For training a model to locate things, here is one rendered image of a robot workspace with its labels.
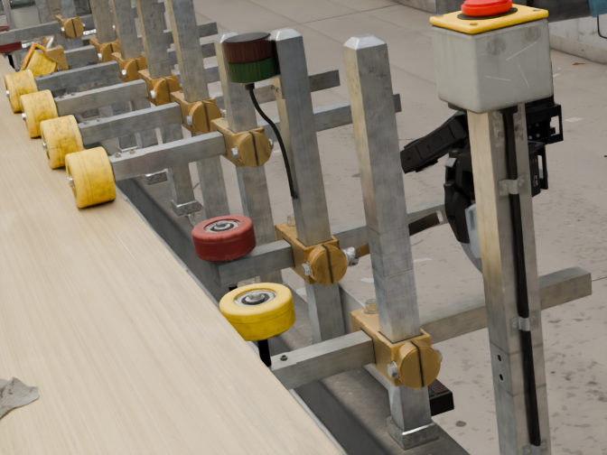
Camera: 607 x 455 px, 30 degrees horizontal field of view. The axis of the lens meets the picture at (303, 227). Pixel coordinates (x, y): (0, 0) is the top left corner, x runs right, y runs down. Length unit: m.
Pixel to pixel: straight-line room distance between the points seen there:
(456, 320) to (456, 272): 2.20
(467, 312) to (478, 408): 1.46
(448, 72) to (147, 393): 0.42
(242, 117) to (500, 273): 0.76
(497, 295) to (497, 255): 0.04
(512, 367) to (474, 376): 1.92
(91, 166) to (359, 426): 0.55
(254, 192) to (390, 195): 0.52
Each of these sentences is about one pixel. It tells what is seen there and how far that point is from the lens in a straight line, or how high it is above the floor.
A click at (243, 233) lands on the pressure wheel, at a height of 0.90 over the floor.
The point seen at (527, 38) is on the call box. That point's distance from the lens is 0.91.
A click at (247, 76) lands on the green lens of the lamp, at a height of 1.11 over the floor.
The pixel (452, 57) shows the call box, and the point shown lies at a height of 1.19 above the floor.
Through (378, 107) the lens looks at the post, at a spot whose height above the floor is 1.10.
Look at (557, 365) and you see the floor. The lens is 2.95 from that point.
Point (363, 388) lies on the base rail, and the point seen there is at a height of 0.70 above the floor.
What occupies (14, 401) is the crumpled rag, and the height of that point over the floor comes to 0.91.
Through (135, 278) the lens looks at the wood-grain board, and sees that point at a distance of 1.37.
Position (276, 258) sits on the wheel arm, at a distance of 1.49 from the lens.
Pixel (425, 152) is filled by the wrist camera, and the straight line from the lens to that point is 1.24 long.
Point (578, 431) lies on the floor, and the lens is 2.67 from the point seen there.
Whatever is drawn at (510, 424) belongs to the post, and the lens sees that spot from 1.04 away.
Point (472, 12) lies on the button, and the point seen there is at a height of 1.23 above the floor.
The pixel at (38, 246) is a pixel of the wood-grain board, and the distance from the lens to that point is 1.55.
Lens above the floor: 1.39
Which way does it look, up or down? 20 degrees down
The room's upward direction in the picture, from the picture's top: 9 degrees counter-clockwise
